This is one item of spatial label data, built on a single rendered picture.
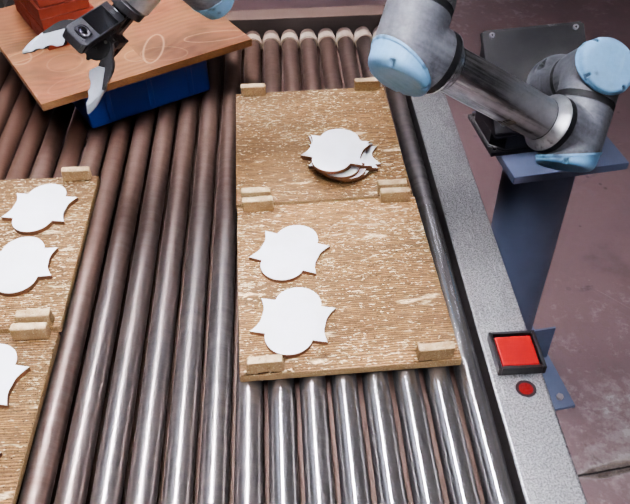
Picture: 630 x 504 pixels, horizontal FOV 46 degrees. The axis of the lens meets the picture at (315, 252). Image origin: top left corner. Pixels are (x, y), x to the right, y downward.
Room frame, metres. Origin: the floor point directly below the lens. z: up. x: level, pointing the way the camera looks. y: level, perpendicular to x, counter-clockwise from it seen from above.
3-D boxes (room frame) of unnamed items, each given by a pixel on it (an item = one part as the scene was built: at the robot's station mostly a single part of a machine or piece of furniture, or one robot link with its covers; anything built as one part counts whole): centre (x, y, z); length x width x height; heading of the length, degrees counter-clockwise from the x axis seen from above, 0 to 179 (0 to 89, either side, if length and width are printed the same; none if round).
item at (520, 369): (0.75, -0.32, 0.92); 0.08 x 0.08 x 0.02; 3
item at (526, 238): (1.43, -0.54, 0.44); 0.38 x 0.38 x 0.87; 10
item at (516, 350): (0.75, -0.32, 0.92); 0.06 x 0.06 x 0.01; 3
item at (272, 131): (1.34, -0.01, 0.93); 0.41 x 0.35 x 0.02; 4
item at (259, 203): (1.11, 0.11, 0.95); 0.06 x 0.02 x 0.03; 94
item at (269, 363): (0.72, 0.08, 0.95); 0.06 x 0.02 x 0.03; 94
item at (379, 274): (0.92, -0.04, 0.93); 0.41 x 0.35 x 0.02; 4
